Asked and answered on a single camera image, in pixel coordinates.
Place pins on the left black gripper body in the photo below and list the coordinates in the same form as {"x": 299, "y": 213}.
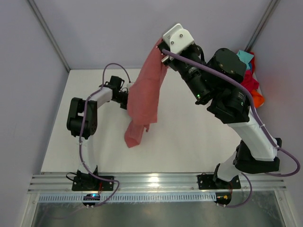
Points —
{"x": 122, "y": 98}

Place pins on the salmon pink t shirt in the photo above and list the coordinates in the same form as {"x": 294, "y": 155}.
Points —
{"x": 143, "y": 97}

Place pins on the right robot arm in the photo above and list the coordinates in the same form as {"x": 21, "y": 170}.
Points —
{"x": 257, "y": 151}

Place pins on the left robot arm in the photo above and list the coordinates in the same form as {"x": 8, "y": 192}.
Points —
{"x": 82, "y": 122}

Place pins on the teal t shirt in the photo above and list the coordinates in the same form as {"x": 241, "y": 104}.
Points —
{"x": 245, "y": 57}

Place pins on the crimson red t shirt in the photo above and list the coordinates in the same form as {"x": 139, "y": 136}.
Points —
{"x": 249, "y": 82}

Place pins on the red t shirt in bin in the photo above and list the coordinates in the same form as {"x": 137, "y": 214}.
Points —
{"x": 252, "y": 63}

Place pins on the orange t shirt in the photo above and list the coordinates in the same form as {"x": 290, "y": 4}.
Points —
{"x": 257, "y": 98}

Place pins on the left black controller board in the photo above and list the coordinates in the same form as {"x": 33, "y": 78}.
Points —
{"x": 91, "y": 199}

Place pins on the black controller board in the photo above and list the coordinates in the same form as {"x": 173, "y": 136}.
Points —
{"x": 91, "y": 199}
{"x": 223, "y": 198}

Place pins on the right black controller board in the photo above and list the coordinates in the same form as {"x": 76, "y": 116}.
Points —
{"x": 223, "y": 198}

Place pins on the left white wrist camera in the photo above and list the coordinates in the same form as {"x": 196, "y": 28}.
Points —
{"x": 129, "y": 85}

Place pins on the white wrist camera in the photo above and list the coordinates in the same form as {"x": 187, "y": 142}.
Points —
{"x": 129, "y": 85}
{"x": 177, "y": 38}

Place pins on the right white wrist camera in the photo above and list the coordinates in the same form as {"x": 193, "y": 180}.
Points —
{"x": 177, "y": 38}

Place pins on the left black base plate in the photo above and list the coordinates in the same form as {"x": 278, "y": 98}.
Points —
{"x": 90, "y": 183}

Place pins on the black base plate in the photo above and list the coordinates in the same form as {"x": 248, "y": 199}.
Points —
{"x": 90, "y": 183}
{"x": 209, "y": 181}

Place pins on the slotted grey cable duct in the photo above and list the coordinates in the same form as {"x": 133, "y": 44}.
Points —
{"x": 130, "y": 197}

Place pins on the right corner aluminium post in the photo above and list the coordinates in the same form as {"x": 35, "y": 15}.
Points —
{"x": 269, "y": 11}

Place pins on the corner aluminium post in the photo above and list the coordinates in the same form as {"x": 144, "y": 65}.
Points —
{"x": 42, "y": 22}
{"x": 269, "y": 11}

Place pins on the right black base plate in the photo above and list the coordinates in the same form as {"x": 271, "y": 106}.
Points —
{"x": 209, "y": 181}

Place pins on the aluminium front rail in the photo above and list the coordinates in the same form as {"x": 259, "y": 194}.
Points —
{"x": 154, "y": 182}

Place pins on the left corner aluminium post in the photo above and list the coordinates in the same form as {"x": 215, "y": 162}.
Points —
{"x": 42, "y": 22}

